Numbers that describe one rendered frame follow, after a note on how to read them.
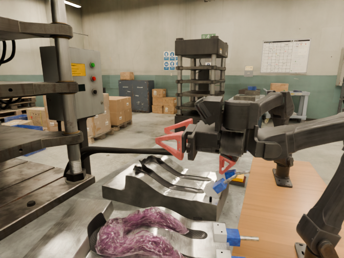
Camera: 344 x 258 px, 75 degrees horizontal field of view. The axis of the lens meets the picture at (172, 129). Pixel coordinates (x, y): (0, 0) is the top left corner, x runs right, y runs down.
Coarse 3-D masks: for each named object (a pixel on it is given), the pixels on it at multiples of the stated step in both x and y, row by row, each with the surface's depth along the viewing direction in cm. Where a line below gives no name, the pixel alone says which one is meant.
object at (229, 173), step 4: (224, 168) 92; (216, 172) 91; (228, 172) 90; (232, 172) 89; (236, 172) 90; (240, 172) 90; (244, 172) 89; (248, 172) 88; (216, 176) 91; (220, 176) 91; (224, 176) 90; (228, 176) 90
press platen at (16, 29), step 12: (0, 24) 85; (12, 24) 89; (24, 24) 92; (36, 24) 94; (48, 24) 95; (60, 24) 97; (0, 36) 100; (12, 36) 100; (24, 36) 100; (36, 36) 100; (48, 36) 103; (60, 36) 99; (72, 36) 103; (12, 48) 124; (0, 60) 132
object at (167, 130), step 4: (188, 120) 57; (192, 120) 59; (176, 124) 58; (180, 124) 58; (184, 124) 58; (188, 124) 57; (164, 128) 60; (168, 128) 59; (172, 128) 59; (164, 132) 60; (168, 132) 60; (172, 132) 60; (188, 144) 55; (188, 148) 54; (188, 152) 55
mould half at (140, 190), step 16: (128, 176) 89; (144, 176) 90; (160, 176) 94; (176, 176) 99; (208, 176) 98; (112, 192) 95; (128, 192) 91; (144, 192) 88; (160, 192) 85; (176, 192) 86; (224, 192) 90; (176, 208) 84; (192, 208) 81; (208, 208) 78
